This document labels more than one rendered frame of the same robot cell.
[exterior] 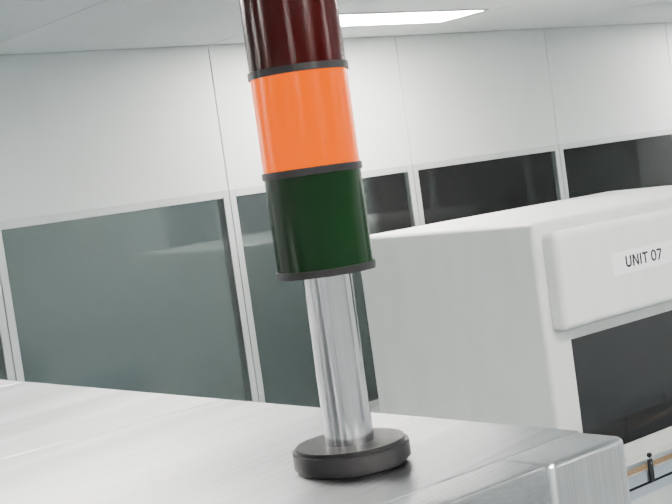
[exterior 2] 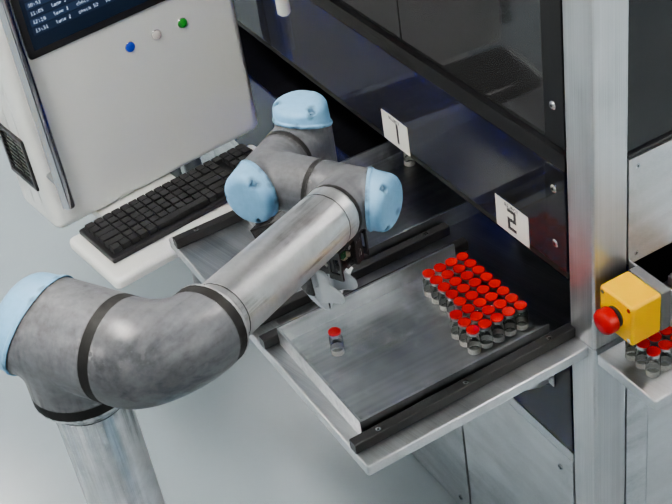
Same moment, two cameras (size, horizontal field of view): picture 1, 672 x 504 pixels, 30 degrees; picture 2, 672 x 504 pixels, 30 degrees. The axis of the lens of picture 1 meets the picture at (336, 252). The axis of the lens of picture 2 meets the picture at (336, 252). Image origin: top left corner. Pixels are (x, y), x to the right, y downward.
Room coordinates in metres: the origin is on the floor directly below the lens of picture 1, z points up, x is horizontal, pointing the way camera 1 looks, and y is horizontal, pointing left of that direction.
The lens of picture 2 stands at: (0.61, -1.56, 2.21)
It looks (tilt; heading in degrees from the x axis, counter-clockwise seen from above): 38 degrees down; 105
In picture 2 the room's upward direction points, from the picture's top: 10 degrees counter-clockwise
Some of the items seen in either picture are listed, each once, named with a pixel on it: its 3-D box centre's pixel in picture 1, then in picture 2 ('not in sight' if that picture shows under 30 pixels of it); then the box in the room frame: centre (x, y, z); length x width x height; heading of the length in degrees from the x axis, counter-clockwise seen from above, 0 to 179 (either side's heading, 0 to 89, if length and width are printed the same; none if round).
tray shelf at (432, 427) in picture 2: not in sight; (379, 282); (0.26, 0.05, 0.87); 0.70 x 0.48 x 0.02; 129
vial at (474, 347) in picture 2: not in sight; (473, 340); (0.43, -0.13, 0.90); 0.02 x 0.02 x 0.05
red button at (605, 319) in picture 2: not in sight; (609, 319); (0.63, -0.18, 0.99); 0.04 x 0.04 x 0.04; 39
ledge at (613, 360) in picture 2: not in sight; (661, 362); (0.71, -0.14, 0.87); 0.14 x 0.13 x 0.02; 39
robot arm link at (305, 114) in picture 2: not in sight; (303, 136); (0.24, -0.18, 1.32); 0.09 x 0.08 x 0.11; 70
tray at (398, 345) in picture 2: not in sight; (411, 334); (0.33, -0.11, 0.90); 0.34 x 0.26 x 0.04; 39
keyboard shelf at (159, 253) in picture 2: not in sight; (178, 204); (-0.20, 0.40, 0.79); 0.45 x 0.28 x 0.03; 46
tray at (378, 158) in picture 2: not in sight; (360, 208); (0.21, 0.23, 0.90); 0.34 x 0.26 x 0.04; 39
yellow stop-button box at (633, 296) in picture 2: not in sight; (634, 306); (0.67, -0.16, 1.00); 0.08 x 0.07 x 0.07; 39
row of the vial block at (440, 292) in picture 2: not in sight; (456, 307); (0.40, -0.05, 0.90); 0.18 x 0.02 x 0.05; 129
